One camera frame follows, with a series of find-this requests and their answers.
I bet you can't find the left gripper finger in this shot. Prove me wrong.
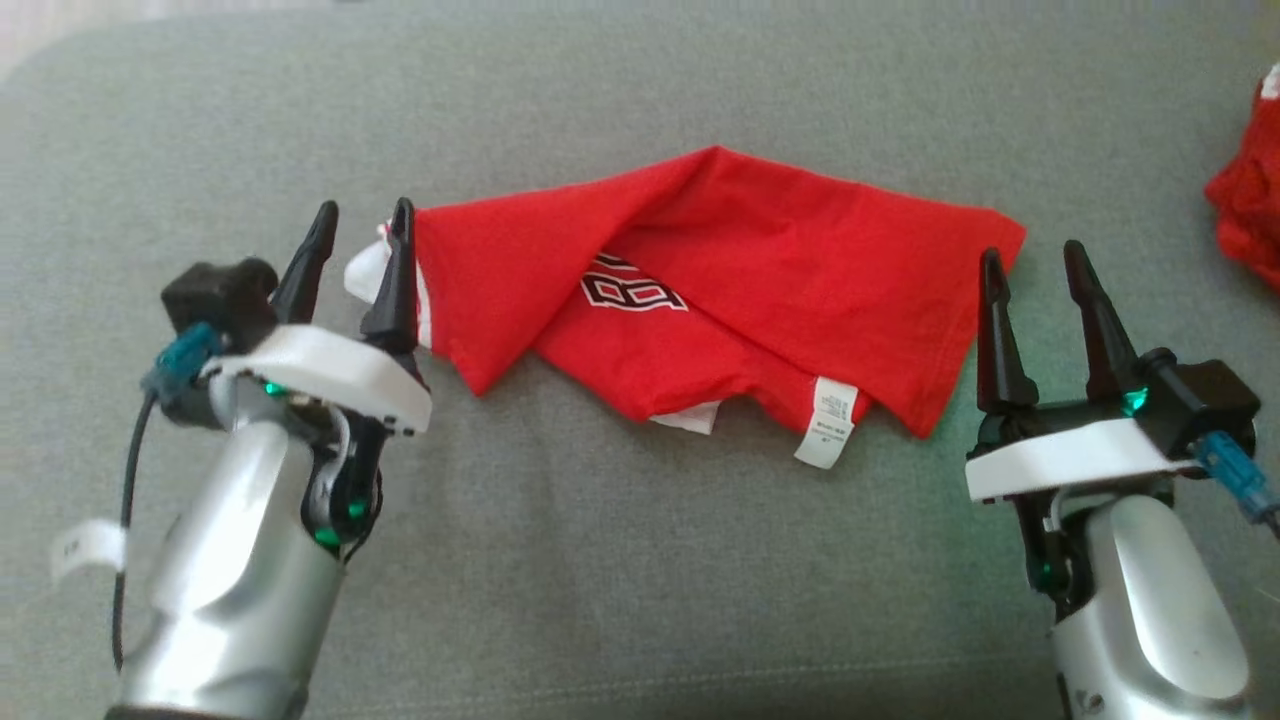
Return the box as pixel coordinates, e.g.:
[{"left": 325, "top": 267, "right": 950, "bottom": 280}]
[
  {"left": 360, "top": 197, "right": 420, "bottom": 355},
  {"left": 270, "top": 200, "right": 340, "bottom": 327}
]

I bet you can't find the white left cable tag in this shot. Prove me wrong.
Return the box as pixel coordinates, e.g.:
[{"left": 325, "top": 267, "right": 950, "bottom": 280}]
[{"left": 50, "top": 518, "right": 129, "bottom": 583}]

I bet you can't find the red white-sleeved jersey shirt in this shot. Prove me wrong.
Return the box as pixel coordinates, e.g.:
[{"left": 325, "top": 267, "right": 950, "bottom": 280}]
[{"left": 343, "top": 145, "right": 1029, "bottom": 471}]

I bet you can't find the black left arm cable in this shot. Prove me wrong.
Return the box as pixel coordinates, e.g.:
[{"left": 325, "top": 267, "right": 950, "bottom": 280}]
[{"left": 112, "top": 322, "right": 223, "bottom": 673}]

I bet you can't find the red mesh garment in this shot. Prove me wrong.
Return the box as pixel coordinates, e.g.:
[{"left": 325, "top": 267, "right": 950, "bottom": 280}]
[{"left": 1203, "top": 62, "right": 1280, "bottom": 293}]

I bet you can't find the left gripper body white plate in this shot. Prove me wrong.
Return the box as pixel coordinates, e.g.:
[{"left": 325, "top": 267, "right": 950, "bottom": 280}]
[{"left": 200, "top": 323, "right": 433, "bottom": 558}]

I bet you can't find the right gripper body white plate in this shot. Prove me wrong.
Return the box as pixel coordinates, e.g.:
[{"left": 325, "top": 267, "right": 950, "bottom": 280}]
[{"left": 965, "top": 398, "right": 1203, "bottom": 614}]

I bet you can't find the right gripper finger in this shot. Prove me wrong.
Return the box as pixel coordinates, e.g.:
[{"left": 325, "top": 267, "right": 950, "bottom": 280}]
[
  {"left": 1062, "top": 240, "right": 1142, "bottom": 402},
  {"left": 975, "top": 248, "right": 1042, "bottom": 414}
]

